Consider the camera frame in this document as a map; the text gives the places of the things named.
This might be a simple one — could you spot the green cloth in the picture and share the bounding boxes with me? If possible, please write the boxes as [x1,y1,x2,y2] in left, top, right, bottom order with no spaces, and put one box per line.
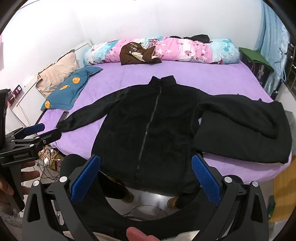
[238,47,274,70]

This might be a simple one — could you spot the blue clothes hanger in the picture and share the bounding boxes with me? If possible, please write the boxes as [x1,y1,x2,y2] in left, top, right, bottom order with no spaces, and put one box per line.
[276,47,289,82]

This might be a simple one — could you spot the brown plush cushion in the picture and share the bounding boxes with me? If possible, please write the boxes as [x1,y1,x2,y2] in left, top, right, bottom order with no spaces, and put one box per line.
[119,42,162,66]

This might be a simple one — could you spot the black clothes heap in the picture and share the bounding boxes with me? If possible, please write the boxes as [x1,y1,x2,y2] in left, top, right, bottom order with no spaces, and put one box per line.
[168,34,211,44]

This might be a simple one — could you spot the person's right leg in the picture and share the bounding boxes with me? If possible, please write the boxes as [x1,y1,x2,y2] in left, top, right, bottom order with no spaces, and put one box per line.
[175,189,203,210]

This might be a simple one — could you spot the folded black pants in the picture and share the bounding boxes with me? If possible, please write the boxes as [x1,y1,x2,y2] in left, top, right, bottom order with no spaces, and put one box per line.
[194,100,292,164]

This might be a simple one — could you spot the blue pillow with orange print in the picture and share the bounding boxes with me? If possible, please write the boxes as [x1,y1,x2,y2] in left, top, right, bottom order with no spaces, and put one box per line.
[41,67,103,111]

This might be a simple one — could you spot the person's left forearm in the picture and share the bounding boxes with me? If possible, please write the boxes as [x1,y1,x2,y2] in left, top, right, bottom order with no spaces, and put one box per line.
[0,199,26,241]

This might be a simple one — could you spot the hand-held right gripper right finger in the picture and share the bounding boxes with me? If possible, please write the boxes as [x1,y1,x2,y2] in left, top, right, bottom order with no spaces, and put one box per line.
[191,153,276,241]

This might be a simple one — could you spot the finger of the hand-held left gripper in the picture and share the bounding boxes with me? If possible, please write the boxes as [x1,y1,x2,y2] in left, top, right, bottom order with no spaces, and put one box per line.
[11,129,62,151]
[5,123,45,139]

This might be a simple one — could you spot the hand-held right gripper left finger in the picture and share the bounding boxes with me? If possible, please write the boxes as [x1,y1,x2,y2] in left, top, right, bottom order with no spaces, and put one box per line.
[21,154,101,241]

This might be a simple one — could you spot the dark storage box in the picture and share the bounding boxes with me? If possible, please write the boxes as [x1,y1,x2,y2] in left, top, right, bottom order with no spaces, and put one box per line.
[239,52,273,90]

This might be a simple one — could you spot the purple bed sheet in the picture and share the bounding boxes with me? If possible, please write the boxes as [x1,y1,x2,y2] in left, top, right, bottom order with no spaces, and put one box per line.
[37,59,296,186]

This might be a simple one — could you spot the green object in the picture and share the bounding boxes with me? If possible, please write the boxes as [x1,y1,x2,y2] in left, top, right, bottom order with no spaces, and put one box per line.
[267,196,277,219]

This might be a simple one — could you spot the light blue curtain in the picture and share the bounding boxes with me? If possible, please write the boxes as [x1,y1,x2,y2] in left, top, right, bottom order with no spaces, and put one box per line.
[253,0,294,102]

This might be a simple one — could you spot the tangle of cables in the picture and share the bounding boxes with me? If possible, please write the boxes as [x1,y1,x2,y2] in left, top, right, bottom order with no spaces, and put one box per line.
[35,145,64,180]

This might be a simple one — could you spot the pink floral pillow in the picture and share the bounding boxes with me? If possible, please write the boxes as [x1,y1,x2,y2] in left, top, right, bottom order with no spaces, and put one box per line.
[83,36,240,66]

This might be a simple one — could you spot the beige pillow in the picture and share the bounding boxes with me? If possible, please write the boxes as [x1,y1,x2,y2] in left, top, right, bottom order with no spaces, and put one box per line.
[35,49,78,98]

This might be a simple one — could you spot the person's left hand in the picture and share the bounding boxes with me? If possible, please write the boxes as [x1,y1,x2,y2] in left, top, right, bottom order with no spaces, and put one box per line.
[0,161,41,197]

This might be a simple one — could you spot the person's right hand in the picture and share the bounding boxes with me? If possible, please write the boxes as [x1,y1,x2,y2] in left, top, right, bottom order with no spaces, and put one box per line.
[126,227,154,241]

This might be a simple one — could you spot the black phone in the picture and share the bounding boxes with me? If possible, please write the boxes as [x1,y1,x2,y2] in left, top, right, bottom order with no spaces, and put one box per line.
[56,111,70,128]

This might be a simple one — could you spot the wall socket with plugs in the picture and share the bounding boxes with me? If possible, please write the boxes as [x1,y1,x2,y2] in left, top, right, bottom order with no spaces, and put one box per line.
[7,85,23,107]

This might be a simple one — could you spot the black zip jacket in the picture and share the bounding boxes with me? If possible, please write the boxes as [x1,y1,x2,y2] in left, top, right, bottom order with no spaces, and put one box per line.
[56,75,279,194]

